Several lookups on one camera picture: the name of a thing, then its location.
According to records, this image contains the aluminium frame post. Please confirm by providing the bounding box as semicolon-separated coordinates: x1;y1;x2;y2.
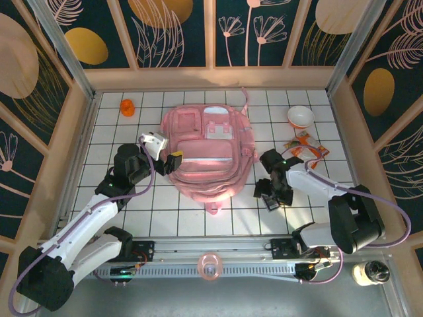
28;0;98;100
325;0;387;96

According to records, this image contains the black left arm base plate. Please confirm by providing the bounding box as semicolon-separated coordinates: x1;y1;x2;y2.
95;240;155;264

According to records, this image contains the black calculator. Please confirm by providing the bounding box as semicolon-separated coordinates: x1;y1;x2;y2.
260;193;280;213

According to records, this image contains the pink student backpack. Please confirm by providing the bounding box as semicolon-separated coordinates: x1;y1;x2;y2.
160;86;257;216

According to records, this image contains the orange and white snack packet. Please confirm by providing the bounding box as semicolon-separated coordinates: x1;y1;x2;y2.
284;130;330;159

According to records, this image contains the pink translucent tape ring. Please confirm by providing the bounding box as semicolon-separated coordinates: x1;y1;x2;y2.
197;253;223;282

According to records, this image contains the small orange cup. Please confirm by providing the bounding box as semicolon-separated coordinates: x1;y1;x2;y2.
120;98;136;118

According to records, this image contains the small controller board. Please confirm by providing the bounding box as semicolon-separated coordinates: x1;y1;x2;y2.
110;266;137;285
295;262;333;284

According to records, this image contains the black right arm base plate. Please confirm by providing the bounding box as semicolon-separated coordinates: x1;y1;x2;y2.
270;238;331;262

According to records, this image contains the white and orange bowl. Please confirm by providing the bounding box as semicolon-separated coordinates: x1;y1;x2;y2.
286;105;315;129

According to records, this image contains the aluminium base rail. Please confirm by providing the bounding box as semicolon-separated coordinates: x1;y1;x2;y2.
31;234;394;281

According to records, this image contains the white bottle with black cap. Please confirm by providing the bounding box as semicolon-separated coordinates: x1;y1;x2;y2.
352;260;389;287

